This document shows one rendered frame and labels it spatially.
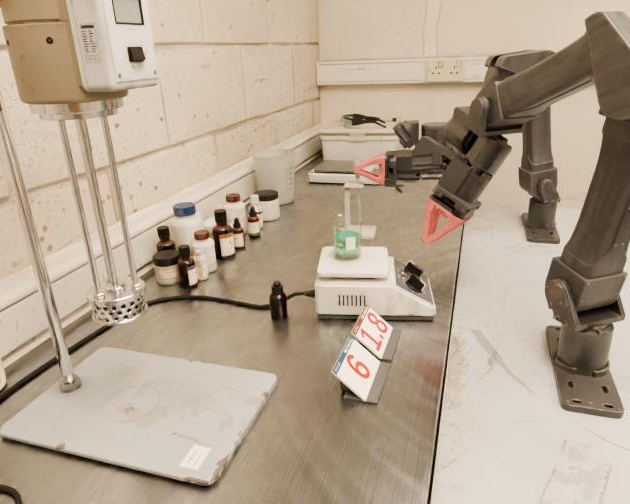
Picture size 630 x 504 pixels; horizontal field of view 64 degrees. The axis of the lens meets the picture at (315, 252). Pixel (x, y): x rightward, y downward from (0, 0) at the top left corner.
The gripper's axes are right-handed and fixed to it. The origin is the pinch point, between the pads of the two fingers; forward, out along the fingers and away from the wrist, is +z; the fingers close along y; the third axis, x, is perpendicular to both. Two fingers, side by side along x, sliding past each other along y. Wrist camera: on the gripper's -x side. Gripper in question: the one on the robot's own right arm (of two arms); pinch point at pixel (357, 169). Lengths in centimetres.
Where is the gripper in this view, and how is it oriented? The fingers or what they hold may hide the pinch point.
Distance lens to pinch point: 121.5
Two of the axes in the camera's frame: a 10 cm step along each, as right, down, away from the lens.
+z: -9.8, -0.1, 1.9
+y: -1.8, 3.8, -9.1
